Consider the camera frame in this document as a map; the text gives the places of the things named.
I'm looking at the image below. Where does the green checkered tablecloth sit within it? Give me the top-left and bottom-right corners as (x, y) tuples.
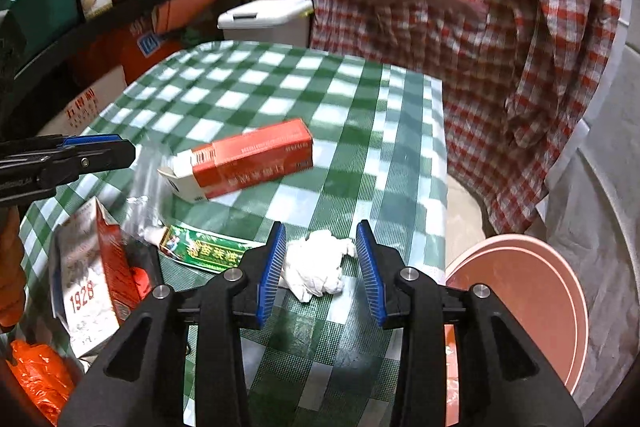
(16, 40), (449, 427)

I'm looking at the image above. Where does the red plaid shirt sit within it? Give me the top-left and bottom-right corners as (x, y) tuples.
(310, 0), (622, 233)

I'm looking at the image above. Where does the black metal shelf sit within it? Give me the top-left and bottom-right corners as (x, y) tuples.
(0, 0), (252, 134)

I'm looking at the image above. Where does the white tissue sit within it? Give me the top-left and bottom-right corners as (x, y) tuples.
(279, 230), (356, 303)

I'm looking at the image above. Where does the red toothpaste box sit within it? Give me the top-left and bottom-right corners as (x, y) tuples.
(158, 118), (312, 202)

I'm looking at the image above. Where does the white paper bag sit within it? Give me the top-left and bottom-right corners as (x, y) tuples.
(38, 65), (127, 135)

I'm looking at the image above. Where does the green candy wrapper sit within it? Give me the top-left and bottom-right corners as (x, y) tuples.
(158, 225), (259, 274)

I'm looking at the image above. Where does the teal storage box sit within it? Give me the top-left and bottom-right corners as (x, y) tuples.
(1, 0), (79, 65)

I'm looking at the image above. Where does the pink trash bin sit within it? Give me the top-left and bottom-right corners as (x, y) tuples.
(444, 233), (590, 427)

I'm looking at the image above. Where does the person left hand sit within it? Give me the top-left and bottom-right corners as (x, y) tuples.
(0, 207), (26, 332)

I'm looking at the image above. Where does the grey fabric cover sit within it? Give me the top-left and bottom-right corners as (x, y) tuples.
(538, 0), (639, 421)

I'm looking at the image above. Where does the red white carton box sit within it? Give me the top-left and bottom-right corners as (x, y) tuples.
(50, 197), (140, 359)

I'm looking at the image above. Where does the white lidded bin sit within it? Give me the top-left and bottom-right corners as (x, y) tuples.
(217, 0), (314, 48)

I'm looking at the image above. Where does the orange plastic bag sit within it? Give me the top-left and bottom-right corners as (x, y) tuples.
(8, 339), (75, 426)

